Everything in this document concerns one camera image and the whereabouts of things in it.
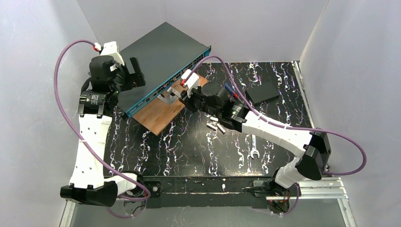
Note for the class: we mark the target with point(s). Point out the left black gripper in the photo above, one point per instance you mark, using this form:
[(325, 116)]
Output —
[(132, 77)]

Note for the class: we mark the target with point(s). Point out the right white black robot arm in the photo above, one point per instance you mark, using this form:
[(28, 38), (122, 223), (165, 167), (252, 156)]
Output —
[(311, 149)]

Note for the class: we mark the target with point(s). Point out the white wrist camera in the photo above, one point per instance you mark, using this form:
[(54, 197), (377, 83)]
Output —
[(110, 48), (189, 80)]

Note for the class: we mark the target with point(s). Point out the dark teal network switch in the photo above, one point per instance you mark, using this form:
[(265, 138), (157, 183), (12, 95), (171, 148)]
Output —
[(163, 54)]

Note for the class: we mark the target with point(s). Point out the silver metal mount bracket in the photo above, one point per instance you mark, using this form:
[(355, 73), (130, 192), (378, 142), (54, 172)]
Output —
[(169, 96)]

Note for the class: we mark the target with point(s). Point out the blue red screwdriver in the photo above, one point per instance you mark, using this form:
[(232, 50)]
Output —
[(231, 90)]

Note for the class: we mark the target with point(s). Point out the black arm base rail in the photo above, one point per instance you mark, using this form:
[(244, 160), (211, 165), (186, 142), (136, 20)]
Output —
[(202, 191)]

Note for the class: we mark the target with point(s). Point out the silver open-end wrench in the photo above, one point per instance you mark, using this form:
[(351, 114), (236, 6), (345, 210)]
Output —
[(254, 153)]

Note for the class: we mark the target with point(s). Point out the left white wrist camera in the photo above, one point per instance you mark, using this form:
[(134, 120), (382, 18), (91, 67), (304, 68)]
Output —
[(110, 48)]

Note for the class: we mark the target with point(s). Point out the aluminium frame rail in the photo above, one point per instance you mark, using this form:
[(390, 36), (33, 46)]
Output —
[(329, 188)]

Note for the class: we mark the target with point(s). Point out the wooden base board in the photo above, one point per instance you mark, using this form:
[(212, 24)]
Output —
[(156, 114)]

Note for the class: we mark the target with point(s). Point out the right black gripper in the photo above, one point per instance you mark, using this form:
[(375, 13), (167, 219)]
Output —
[(190, 100)]

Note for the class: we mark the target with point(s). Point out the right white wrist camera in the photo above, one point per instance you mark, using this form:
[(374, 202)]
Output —
[(189, 80)]

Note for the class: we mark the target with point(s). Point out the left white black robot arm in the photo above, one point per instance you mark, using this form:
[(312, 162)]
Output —
[(93, 181)]

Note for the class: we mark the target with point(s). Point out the small black box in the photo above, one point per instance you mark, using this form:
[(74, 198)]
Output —
[(264, 92)]

